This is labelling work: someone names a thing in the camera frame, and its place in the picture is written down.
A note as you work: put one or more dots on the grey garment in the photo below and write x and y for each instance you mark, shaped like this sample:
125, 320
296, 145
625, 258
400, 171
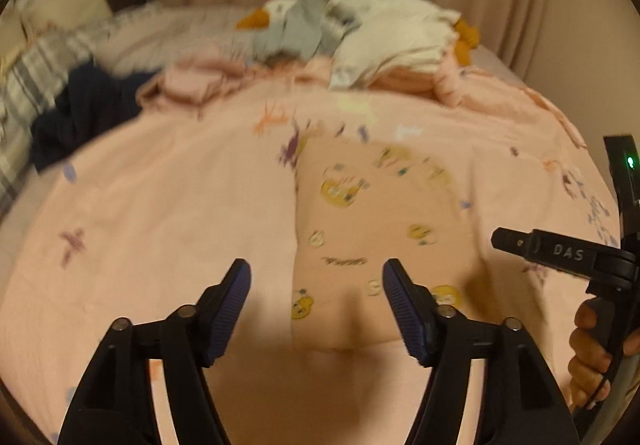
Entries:
290, 35

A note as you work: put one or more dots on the person's right hand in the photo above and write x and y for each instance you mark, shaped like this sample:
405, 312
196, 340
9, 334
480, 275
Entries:
590, 355

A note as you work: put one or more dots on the pink cartoon-print garment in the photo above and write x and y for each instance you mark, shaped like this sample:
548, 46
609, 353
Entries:
360, 225

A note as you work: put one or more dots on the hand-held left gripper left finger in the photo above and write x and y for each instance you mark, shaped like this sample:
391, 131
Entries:
227, 315

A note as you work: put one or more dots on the pink printed blanket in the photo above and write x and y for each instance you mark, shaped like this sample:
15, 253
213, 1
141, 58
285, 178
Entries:
175, 200

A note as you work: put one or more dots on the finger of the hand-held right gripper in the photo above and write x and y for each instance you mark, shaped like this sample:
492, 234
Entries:
545, 250

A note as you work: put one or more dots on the cream white garment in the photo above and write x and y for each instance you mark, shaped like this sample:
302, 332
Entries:
395, 35

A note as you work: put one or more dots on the grey plaid bedding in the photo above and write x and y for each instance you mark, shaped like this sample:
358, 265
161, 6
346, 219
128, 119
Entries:
35, 70

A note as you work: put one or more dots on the pink folded garment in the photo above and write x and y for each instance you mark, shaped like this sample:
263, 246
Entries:
415, 82

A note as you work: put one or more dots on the white pillow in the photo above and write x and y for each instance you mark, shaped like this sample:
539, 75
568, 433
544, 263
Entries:
65, 0

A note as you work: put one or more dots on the small crumpled pink garment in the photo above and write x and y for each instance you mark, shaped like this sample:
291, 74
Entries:
190, 80

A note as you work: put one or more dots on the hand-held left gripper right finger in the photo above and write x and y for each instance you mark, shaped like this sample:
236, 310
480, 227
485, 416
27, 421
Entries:
405, 315

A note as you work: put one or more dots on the navy blue cloth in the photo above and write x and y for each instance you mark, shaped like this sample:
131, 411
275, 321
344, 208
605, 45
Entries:
85, 115

